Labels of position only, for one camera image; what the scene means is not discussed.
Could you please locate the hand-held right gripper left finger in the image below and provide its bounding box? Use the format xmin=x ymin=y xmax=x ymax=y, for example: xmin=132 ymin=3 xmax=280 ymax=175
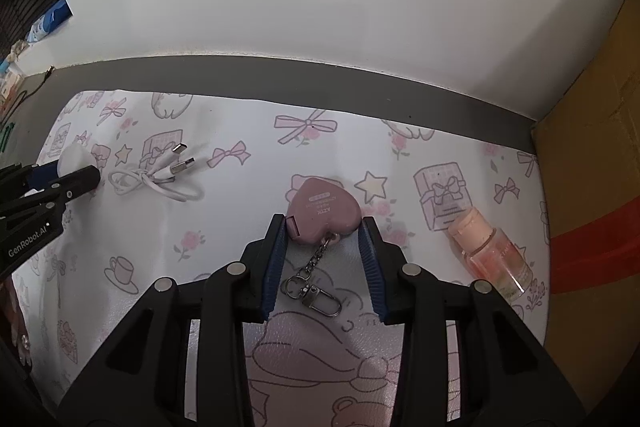
xmin=55 ymin=213 xmax=291 ymax=427

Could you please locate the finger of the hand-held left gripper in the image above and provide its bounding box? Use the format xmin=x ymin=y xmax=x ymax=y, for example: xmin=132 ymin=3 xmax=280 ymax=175
xmin=0 ymin=166 xmax=102 ymax=222
xmin=0 ymin=161 xmax=63 ymax=198

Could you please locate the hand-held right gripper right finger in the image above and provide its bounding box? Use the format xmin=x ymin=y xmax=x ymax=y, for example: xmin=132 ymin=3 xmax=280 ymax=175
xmin=357 ymin=217 xmax=594 ymax=427

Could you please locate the white round powder puff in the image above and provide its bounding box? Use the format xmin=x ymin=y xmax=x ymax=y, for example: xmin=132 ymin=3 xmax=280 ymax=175
xmin=57 ymin=142 xmax=99 ymax=180

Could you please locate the pink heart keychain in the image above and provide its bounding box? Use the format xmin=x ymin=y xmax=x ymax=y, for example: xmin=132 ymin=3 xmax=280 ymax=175
xmin=282 ymin=177 xmax=362 ymax=319

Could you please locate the brown cardboard box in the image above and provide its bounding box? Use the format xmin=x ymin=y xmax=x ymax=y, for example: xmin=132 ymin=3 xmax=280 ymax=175
xmin=530 ymin=0 xmax=640 ymax=355

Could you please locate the white printed table mat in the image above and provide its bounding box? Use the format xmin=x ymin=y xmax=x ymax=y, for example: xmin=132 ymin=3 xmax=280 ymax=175
xmin=10 ymin=89 xmax=552 ymax=427

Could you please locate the pink clear bottle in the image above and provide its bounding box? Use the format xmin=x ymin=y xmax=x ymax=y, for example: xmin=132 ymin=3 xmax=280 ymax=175
xmin=446 ymin=207 xmax=534 ymax=306

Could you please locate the blue white packet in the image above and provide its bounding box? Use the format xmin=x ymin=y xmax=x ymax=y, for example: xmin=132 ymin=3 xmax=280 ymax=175
xmin=27 ymin=0 xmax=71 ymax=44

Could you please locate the thin black cable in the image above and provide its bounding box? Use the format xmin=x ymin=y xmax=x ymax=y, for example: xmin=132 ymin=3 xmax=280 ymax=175
xmin=9 ymin=66 xmax=56 ymax=108

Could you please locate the white usb cable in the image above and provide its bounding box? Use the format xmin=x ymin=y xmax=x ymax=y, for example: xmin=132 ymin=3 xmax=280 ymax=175
xmin=107 ymin=142 xmax=206 ymax=204

